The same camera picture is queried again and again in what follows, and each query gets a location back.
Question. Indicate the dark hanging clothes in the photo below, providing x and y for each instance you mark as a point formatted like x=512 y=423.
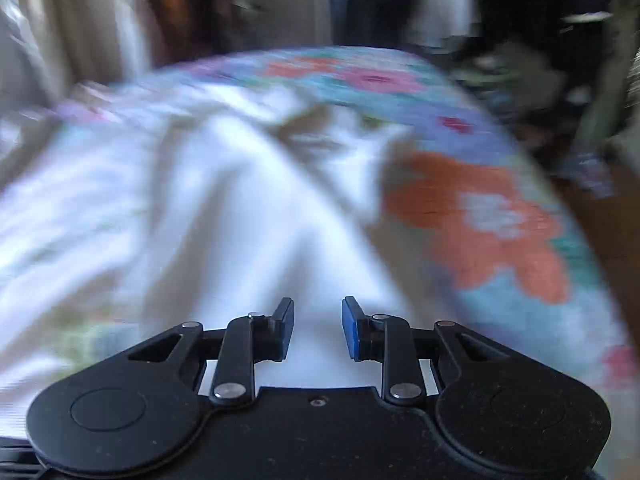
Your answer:
x=365 y=0

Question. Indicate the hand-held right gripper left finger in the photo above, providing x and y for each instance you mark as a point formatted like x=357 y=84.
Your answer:
x=283 y=327

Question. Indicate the beige curtain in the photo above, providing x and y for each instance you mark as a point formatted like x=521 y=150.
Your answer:
x=65 y=25

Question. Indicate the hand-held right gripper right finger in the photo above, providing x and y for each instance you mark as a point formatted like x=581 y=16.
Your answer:
x=351 y=330

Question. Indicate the brown hanging garment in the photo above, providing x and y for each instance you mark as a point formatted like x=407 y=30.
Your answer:
x=185 y=15

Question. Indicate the floral quilt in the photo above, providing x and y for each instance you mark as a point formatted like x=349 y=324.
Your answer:
x=480 y=220

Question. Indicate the white garment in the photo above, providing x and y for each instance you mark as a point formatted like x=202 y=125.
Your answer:
x=442 y=5
x=210 y=210

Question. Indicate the white hanging garment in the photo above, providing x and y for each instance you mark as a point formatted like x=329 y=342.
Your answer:
x=442 y=5

